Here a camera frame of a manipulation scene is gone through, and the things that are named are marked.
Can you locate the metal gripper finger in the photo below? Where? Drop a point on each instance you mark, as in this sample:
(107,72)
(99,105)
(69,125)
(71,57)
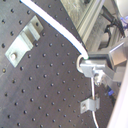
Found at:
(98,70)
(102,56)

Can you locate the small metal cable clip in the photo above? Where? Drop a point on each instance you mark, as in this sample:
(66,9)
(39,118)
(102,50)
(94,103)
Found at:
(89,105)

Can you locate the aluminium extrusion frame rail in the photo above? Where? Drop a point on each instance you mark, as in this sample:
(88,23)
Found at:
(86,23)

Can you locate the large metal cable clip bracket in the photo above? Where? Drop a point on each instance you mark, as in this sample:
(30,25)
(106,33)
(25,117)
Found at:
(24,41)

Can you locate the black perforated breadboard plate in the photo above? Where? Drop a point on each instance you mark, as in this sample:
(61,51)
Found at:
(45,89)

